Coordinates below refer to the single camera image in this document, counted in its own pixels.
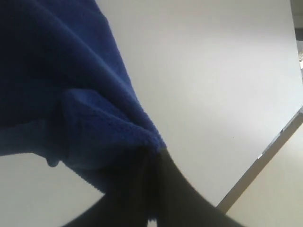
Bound blue towel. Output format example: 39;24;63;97
0;0;165;191

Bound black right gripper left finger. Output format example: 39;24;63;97
66;151;150;227

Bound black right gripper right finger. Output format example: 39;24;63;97
154;149;237;227

